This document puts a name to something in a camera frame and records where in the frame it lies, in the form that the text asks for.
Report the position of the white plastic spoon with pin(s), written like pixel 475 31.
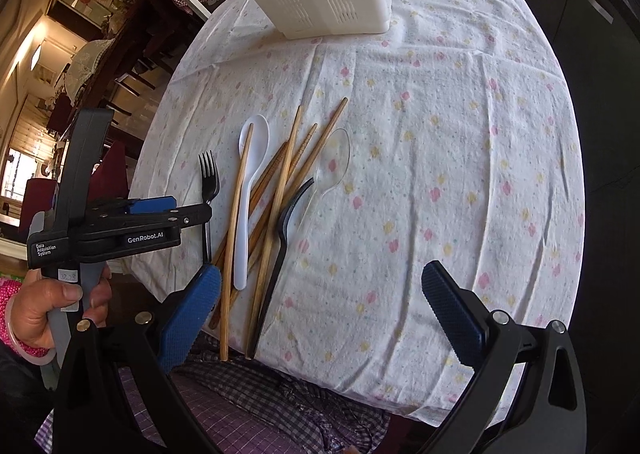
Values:
pixel 242 244

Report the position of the person's left hand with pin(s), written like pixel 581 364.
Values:
pixel 35 309

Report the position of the floral white tablecloth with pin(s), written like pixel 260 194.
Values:
pixel 450 158

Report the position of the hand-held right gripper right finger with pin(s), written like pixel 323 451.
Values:
pixel 452 314

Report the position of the white lace cloth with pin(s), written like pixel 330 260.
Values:
pixel 87 63

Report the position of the person's left forearm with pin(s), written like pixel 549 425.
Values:
pixel 6 296

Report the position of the purple checkered clothing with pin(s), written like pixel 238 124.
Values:
pixel 280 414

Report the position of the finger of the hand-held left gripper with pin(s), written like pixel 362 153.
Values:
pixel 150 205
pixel 190 220

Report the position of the black plastic fork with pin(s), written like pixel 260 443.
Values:
pixel 209 178

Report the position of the dark wooden chair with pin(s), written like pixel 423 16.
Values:
pixel 137 78

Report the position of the black plastic spoon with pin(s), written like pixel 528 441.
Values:
pixel 290 214

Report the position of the red upholstered chair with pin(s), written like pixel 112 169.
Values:
pixel 40 204

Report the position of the dark wooden dining table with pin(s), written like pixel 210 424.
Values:
pixel 145 23

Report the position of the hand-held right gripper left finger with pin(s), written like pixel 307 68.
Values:
pixel 192 319

